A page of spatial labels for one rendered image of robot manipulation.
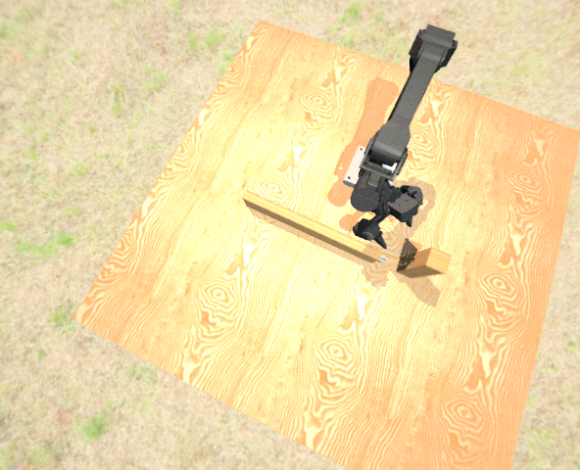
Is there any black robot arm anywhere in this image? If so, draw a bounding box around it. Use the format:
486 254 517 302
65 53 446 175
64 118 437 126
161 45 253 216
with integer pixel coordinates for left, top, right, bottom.
350 24 459 222

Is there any wooden post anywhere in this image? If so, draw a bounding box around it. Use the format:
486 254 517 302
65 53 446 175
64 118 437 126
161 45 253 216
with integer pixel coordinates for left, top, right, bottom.
396 247 451 279

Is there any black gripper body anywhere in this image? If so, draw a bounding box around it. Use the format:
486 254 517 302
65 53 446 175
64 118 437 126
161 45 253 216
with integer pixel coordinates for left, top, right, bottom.
353 183 423 241

